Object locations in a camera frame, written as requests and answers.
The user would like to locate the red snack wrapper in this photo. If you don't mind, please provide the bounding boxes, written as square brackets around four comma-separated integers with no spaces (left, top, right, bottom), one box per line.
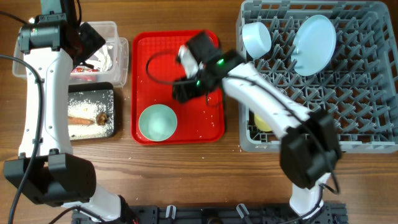
[72,67,98,74]

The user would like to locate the white tissue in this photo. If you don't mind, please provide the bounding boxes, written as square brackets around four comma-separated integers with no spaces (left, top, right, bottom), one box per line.
[86,44,113,72]

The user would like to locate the green bowl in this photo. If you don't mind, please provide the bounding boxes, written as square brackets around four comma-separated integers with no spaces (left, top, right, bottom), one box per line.
[139,104,178,142]

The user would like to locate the white rice grains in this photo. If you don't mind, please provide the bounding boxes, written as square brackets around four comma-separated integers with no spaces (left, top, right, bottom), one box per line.
[67,89,114,139]

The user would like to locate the light blue bowl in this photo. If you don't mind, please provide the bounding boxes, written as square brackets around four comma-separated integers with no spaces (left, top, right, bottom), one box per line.
[242,22,272,59]

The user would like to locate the yellow plastic cup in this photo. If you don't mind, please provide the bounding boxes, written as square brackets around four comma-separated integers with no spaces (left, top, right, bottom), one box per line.
[254,114,272,132]

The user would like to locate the dark brown food scrap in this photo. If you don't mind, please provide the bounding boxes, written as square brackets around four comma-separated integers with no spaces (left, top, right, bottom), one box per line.
[96,112,108,126]

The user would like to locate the brown carrot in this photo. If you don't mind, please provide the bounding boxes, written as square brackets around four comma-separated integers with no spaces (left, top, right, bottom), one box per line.
[68,116,95,126]

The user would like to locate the light blue plate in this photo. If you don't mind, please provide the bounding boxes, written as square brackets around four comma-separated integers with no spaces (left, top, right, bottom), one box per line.
[291,15,336,77]

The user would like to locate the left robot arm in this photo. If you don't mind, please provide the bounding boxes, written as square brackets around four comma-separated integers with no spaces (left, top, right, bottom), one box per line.
[4,0,134,223]

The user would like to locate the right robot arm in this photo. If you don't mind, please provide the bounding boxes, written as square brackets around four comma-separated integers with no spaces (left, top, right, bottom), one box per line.
[172,31,342,221]

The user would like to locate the clear plastic waste bin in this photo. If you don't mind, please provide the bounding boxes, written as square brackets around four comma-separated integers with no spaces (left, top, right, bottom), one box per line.
[13,19,128,94]

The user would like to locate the grey dishwasher rack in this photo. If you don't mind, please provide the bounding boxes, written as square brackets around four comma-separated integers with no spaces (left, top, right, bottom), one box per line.
[236,1,397,153]

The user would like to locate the red serving tray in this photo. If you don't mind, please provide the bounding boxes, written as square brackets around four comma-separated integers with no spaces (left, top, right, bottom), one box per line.
[131,30,225,146]

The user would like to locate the black plastic tray bin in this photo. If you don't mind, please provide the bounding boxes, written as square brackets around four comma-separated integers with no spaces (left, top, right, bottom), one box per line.
[67,82,116,141]

